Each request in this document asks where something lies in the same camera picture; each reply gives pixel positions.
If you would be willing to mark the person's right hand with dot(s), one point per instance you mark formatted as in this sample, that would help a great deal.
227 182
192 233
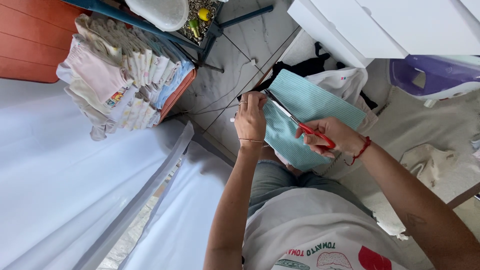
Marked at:
337 135

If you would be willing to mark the person's left hand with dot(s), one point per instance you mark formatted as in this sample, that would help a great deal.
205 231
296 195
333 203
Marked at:
249 120

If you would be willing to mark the person's left fingers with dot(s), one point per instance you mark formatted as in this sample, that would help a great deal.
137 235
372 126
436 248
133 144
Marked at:
253 99

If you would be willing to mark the person's right fingers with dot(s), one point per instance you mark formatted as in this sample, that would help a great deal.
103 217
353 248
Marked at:
313 141

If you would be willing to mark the teal striped fabric piece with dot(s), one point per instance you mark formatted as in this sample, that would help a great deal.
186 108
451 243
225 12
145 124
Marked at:
318 101

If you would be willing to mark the person's grey denim shorts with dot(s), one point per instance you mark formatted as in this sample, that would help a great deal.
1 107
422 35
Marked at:
273 180

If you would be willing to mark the black fabric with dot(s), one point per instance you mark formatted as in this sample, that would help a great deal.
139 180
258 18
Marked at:
300 67

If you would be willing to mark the white garment with stars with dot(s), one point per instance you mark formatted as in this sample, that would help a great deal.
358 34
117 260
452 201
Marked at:
347 82

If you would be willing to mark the tray of metal bobbins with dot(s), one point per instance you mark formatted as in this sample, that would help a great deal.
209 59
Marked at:
204 26

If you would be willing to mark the person's white printed t-shirt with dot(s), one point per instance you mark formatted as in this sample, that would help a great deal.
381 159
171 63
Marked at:
318 232

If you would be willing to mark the green thread spool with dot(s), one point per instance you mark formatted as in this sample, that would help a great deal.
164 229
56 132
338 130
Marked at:
194 28

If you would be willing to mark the yellow thread spool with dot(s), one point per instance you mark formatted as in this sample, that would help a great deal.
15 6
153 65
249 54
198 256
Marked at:
204 14

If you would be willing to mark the beige ironing blanket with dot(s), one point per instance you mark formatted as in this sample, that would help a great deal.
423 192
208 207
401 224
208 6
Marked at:
423 127

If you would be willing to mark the beige printed cloth piece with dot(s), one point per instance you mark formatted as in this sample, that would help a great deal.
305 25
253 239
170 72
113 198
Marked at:
427 165

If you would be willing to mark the clear plastic container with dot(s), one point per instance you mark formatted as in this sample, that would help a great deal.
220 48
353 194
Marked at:
159 13

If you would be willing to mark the white drawer cabinet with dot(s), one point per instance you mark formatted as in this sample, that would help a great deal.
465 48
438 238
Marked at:
375 26

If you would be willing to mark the stack of folded baby clothes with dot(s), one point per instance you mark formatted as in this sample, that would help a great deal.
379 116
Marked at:
123 71

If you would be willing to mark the purple steam iron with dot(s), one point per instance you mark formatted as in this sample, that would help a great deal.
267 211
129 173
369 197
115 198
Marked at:
438 73

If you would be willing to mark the orange wooden stool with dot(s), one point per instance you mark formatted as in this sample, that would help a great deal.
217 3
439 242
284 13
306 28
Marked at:
30 41

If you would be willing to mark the blue metal table frame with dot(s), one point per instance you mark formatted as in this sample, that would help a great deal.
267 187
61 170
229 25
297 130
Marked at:
210 35

